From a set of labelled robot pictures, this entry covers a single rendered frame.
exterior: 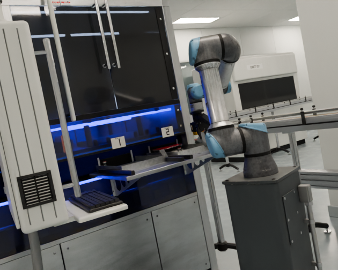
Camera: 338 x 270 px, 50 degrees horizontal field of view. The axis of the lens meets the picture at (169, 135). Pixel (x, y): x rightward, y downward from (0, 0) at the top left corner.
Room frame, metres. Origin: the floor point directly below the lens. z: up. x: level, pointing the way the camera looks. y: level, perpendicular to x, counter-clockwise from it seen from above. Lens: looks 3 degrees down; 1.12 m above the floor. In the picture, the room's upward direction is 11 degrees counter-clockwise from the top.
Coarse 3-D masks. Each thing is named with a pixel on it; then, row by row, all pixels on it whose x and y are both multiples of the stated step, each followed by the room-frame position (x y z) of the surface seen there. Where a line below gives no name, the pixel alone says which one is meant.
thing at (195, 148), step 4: (188, 144) 2.30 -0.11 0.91; (192, 144) 2.27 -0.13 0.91; (196, 144) 2.24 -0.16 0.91; (200, 144) 2.20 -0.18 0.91; (184, 148) 2.35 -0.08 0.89; (188, 148) 2.31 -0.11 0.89; (192, 148) 2.02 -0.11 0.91; (196, 148) 2.04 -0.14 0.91; (200, 148) 2.05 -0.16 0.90; (204, 148) 2.07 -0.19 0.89; (168, 152) 2.04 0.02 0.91; (172, 152) 2.01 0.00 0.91; (176, 152) 1.98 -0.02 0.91; (180, 152) 1.97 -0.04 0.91; (184, 152) 1.99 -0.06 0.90; (188, 152) 2.00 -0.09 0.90; (192, 152) 2.02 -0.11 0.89; (196, 152) 2.03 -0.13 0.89
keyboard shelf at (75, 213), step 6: (66, 204) 1.66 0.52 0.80; (72, 204) 1.63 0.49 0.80; (120, 204) 1.44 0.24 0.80; (126, 204) 1.43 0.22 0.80; (72, 210) 1.50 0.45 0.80; (78, 210) 1.48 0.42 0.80; (84, 210) 1.46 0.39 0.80; (102, 210) 1.40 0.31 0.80; (108, 210) 1.39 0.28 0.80; (114, 210) 1.40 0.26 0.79; (120, 210) 1.41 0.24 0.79; (72, 216) 1.42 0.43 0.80; (78, 216) 1.37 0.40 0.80; (84, 216) 1.35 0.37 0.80; (90, 216) 1.36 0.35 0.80; (96, 216) 1.37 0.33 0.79; (66, 222) 1.41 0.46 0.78; (78, 222) 1.35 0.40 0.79
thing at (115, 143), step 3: (114, 138) 2.06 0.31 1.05; (117, 138) 2.07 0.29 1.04; (120, 138) 2.08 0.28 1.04; (123, 138) 2.09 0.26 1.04; (111, 141) 2.05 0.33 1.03; (114, 141) 2.06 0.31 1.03; (117, 141) 2.07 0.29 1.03; (120, 141) 2.08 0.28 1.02; (123, 141) 2.09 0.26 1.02; (114, 144) 2.05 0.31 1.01; (117, 144) 2.07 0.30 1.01; (123, 144) 2.09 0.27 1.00; (114, 147) 2.05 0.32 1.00; (117, 147) 2.06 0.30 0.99
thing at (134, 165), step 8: (136, 160) 2.20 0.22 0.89; (144, 160) 1.85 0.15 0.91; (152, 160) 1.88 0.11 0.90; (160, 160) 1.90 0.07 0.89; (96, 168) 2.06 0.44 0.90; (104, 168) 1.97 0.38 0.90; (112, 168) 1.88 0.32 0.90; (120, 168) 1.79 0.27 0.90; (128, 168) 1.80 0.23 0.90; (136, 168) 1.82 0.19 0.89
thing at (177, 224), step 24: (144, 216) 2.11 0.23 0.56; (168, 216) 2.20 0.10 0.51; (192, 216) 2.29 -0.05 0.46; (72, 240) 1.87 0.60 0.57; (96, 240) 1.94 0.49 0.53; (120, 240) 2.01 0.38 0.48; (144, 240) 2.09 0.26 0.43; (168, 240) 2.18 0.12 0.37; (192, 240) 2.27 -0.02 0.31; (0, 264) 1.68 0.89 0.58; (24, 264) 1.74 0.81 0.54; (48, 264) 1.80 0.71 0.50; (72, 264) 1.86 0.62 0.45; (96, 264) 1.93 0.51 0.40; (120, 264) 2.00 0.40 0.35; (144, 264) 2.08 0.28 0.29; (168, 264) 2.16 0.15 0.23; (192, 264) 2.25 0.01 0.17
